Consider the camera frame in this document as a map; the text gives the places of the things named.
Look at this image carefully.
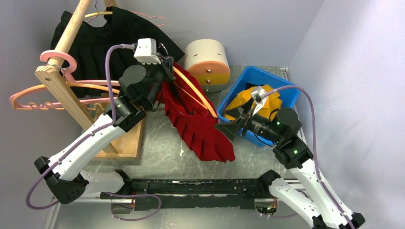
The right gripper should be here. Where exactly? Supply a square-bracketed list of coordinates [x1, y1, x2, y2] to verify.
[214, 97, 283, 143]

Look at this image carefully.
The yellow skirt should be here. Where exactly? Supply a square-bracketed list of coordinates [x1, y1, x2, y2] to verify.
[225, 90, 282, 120]

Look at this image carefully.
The red pleated skirt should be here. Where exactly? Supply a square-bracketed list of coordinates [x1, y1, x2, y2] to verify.
[158, 62, 235, 162]

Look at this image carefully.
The pink plastic hanger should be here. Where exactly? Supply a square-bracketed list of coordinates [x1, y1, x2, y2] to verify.
[9, 49, 122, 110]

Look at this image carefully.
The orange wavy hanger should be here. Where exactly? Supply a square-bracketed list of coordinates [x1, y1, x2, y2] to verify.
[9, 84, 110, 110]

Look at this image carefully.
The small black skirt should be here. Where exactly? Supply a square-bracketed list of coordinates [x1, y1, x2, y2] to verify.
[245, 83, 263, 91]

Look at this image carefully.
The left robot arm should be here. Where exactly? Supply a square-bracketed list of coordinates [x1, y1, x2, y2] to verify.
[34, 54, 174, 204]

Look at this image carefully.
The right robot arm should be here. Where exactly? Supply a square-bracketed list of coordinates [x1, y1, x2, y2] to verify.
[215, 107, 365, 229]

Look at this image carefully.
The yellow hanger at rack top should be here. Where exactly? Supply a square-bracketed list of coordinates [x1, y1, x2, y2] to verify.
[84, 11, 113, 18]

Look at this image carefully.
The round cream drawer box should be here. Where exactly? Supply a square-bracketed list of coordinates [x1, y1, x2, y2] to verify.
[184, 39, 231, 94]

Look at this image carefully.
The blue plastic bin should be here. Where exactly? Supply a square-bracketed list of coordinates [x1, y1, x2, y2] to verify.
[217, 66, 300, 147]

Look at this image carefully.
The black garment on rack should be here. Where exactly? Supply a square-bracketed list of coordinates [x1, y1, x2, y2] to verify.
[50, 7, 185, 98]

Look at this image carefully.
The wooden clothes rack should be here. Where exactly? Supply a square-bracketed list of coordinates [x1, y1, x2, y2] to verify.
[35, 0, 145, 160]

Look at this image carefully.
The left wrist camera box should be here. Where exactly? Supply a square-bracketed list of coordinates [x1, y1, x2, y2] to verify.
[134, 38, 161, 65]

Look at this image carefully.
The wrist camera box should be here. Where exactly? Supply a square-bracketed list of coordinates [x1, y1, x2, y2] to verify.
[134, 38, 161, 65]
[251, 86, 267, 115]

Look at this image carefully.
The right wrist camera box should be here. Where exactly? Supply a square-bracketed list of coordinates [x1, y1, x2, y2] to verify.
[251, 86, 267, 115]

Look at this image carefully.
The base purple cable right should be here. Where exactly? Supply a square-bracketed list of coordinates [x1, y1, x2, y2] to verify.
[257, 189, 308, 219]

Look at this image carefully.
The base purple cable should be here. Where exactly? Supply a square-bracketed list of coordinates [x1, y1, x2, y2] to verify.
[101, 193, 162, 221]
[257, 189, 308, 219]

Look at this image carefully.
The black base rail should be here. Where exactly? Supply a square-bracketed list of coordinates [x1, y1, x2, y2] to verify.
[100, 178, 274, 211]

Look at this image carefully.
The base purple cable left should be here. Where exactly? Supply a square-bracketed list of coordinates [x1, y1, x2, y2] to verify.
[101, 193, 162, 221]

